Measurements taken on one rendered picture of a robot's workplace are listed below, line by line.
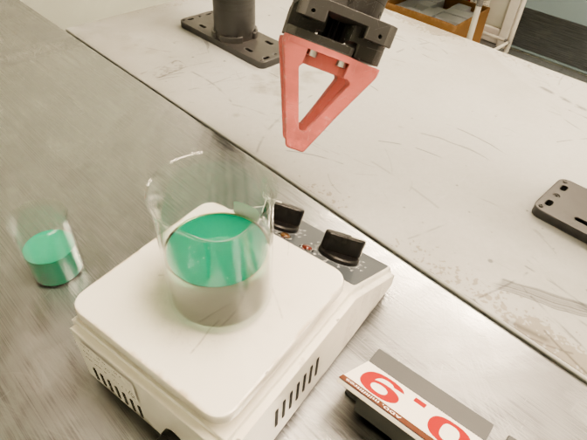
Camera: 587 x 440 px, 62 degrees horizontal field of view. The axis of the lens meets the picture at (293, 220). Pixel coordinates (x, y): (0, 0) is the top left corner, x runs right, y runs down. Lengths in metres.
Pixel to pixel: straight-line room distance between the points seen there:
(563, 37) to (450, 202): 2.81
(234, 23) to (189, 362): 0.58
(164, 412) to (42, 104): 0.48
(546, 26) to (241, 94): 2.78
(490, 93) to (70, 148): 0.54
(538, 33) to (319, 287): 3.10
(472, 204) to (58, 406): 0.40
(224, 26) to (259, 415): 0.60
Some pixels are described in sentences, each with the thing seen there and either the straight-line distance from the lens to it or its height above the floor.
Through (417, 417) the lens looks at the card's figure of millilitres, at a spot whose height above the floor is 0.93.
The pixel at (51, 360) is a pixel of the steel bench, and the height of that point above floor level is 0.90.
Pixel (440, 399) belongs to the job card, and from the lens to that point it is 0.37.
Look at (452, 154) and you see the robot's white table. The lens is 0.60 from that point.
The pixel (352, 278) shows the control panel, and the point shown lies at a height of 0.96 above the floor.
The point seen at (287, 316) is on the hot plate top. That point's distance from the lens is 0.29.
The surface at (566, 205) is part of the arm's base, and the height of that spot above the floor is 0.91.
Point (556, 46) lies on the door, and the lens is 3.32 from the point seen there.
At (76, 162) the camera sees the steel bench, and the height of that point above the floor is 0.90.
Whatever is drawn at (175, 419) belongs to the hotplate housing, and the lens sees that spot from 0.29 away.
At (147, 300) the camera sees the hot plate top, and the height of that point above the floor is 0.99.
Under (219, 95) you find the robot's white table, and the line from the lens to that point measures 0.66.
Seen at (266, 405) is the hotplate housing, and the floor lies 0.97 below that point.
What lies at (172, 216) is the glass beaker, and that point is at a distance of 0.28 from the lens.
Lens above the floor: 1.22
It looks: 43 degrees down
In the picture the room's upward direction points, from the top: 4 degrees clockwise
